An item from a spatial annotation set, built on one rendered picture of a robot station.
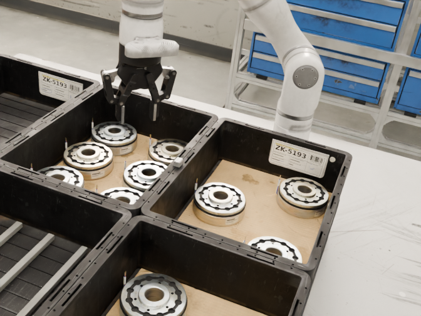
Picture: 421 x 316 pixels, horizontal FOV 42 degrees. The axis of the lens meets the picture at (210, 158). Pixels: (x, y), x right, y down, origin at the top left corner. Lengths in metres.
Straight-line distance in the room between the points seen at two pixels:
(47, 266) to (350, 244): 0.69
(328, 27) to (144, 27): 2.03
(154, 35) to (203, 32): 3.10
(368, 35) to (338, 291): 1.88
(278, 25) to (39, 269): 0.73
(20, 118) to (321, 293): 0.80
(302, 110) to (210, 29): 2.73
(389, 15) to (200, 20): 1.60
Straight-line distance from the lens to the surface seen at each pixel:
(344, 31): 2.89
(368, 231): 1.37
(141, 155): 1.24
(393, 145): 3.06
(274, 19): 1.26
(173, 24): 4.11
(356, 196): 1.48
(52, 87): 1.41
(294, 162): 1.20
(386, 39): 2.88
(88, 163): 1.15
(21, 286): 0.94
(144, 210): 0.92
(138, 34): 0.94
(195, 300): 0.92
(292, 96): 1.31
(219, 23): 3.98
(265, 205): 1.14
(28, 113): 1.41
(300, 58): 1.28
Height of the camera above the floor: 1.49
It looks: 32 degrees down
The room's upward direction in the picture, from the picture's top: 8 degrees clockwise
